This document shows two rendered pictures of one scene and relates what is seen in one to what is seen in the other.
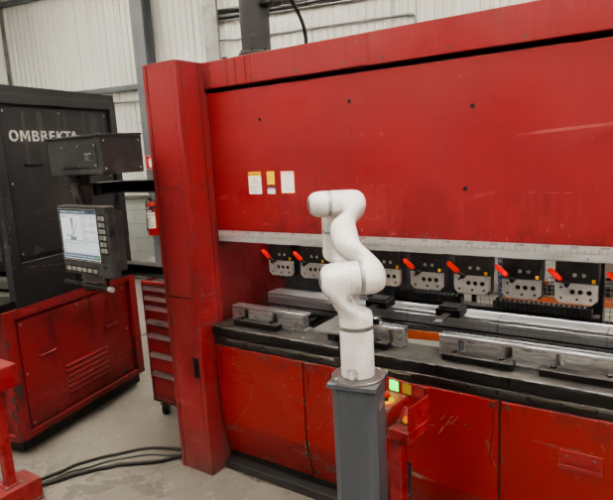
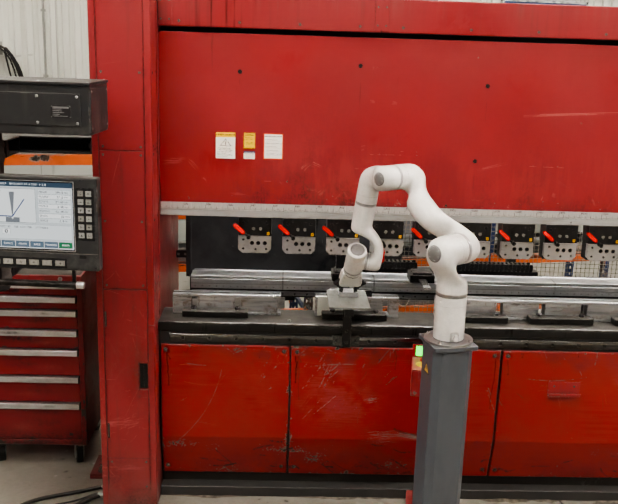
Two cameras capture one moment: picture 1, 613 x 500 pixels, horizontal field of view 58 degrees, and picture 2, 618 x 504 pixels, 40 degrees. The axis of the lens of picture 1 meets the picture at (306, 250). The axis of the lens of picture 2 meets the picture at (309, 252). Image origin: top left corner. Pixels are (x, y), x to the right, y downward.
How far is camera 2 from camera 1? 216 cm
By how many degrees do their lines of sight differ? 35
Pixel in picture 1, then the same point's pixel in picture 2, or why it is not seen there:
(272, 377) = (246, 370)
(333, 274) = (452, 247)
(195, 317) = (149, 312)
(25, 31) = not seen: outside the picture
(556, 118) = (556, 105)
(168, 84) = (133, 19)
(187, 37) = not seen: outside the picture
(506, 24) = (524, 19)
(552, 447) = (543, 382)
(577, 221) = (565, 191)
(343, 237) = (435, 212)
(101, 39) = not seen: outside the picture
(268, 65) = (261, 12)
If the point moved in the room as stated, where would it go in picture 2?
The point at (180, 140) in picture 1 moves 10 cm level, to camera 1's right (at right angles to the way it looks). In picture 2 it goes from (147, 91) to (169, 90)
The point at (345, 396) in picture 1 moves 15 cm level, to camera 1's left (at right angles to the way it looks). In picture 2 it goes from (449, 357) to (421, 365)
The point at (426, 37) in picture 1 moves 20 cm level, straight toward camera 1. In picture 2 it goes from (451, 16) to (477, 15)
